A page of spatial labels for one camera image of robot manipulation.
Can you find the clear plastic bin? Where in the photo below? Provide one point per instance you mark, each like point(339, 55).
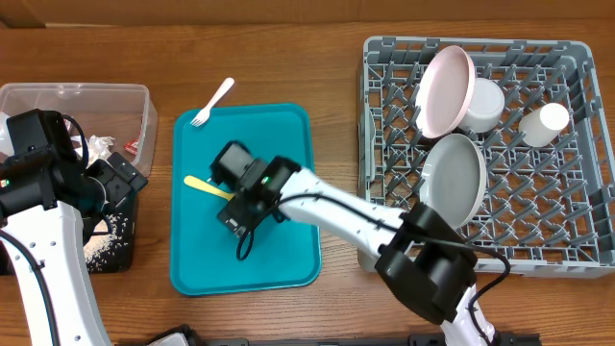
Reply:
point(123, 111)

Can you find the grey plastic knife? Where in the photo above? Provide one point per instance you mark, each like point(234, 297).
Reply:
point(370, 152)

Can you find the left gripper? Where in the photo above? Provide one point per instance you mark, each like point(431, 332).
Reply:
point(122, 187)

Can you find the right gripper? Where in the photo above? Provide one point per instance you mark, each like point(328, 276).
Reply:
point(238, 207)

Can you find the grey dishwasher rack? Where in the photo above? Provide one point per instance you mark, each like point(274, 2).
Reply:
point(549, 210)

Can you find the pink round plate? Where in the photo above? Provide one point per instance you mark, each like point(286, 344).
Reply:
point(445, 92)

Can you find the white rice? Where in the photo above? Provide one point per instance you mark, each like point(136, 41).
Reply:
point(109, 253)

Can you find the grey round plate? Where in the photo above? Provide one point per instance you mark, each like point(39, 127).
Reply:
point(454, 175)

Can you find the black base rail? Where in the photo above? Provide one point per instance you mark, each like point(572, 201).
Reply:
point(507, 339)

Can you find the black plastic bin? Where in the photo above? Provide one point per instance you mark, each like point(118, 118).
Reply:
point(130, 211)

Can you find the red sauce packet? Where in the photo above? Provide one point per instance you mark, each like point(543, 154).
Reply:
point(132, 147)

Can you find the white plastic cup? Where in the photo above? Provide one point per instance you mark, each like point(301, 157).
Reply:
point(543, 125)

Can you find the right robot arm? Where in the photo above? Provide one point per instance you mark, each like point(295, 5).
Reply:
point(423, 261)

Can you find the grey bowl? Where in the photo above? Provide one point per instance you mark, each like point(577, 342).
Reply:
point(485, 109)

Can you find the white plastic fork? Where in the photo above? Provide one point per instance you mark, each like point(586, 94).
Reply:
point(204, 114)

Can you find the yellow plastic spoon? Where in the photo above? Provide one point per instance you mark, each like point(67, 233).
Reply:
point(201, 185)

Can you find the white napkin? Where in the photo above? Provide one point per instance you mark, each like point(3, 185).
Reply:
point(99, 148)

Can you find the teal plastic tray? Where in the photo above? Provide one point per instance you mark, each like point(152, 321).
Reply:
point(202, 250)

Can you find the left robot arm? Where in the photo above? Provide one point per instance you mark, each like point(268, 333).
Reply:
point(52, 198)

